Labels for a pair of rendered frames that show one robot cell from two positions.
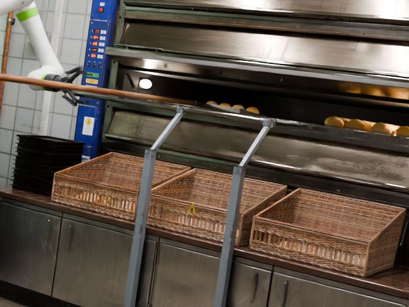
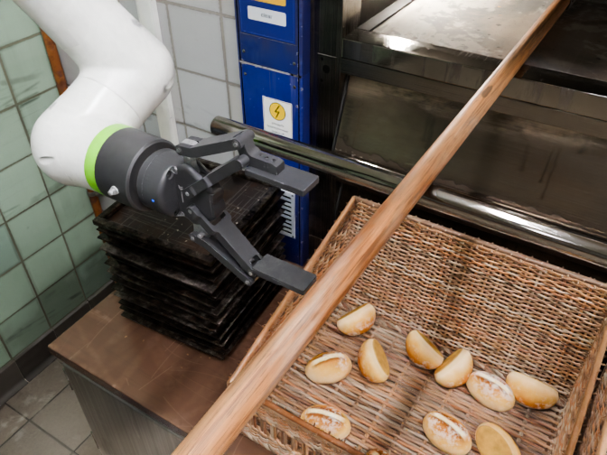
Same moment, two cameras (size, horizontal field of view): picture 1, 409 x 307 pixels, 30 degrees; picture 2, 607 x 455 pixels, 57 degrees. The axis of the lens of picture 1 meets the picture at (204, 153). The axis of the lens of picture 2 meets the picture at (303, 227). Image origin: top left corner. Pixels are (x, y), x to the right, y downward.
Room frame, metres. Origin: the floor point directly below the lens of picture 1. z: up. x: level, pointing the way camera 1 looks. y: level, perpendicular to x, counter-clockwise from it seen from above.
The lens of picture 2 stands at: (3.40, 0.61, 1.58)
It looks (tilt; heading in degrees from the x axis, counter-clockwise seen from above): 40 degrees down; 2
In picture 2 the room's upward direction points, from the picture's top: straight up
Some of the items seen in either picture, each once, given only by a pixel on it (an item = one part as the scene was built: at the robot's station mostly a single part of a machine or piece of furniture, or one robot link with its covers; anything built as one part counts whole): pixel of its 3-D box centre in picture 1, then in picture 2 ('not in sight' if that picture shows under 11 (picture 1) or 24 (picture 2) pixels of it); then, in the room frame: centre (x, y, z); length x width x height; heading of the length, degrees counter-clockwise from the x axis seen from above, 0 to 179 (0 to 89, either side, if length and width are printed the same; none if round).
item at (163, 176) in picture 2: (64, 84); (188, 190); (3.93, 0.76, 1.20); 0.09 x 0.07 x 0.08; 60
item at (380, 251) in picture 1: (328, 228); not in sight; (3.47, -0.61, 0.72); 0.56 x 0.49 x 0.28; 60
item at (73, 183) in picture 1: (122, 183); (420, 361); (4.06, 0.41, 0.72); 0.56 x 0.49 x 0.28; 60
